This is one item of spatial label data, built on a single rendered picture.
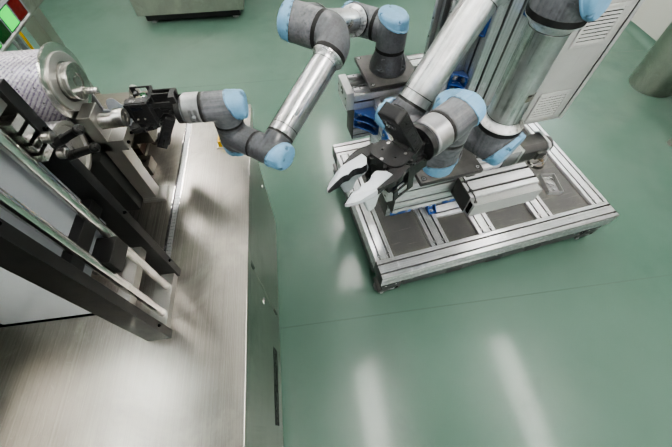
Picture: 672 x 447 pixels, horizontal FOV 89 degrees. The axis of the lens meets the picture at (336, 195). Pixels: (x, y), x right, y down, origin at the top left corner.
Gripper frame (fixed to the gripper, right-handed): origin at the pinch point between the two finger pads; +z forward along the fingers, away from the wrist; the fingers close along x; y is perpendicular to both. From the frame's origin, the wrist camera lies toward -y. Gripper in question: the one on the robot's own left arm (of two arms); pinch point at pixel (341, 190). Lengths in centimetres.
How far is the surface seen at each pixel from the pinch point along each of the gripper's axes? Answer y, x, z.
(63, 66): -12, 53, 23
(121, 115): -2, 47, 20
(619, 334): 134, -64, -103
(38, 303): 20, 35, 53
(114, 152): 7, 51, 25
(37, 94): -10, 51, 29
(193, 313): 31.3, 18.7, 31.2
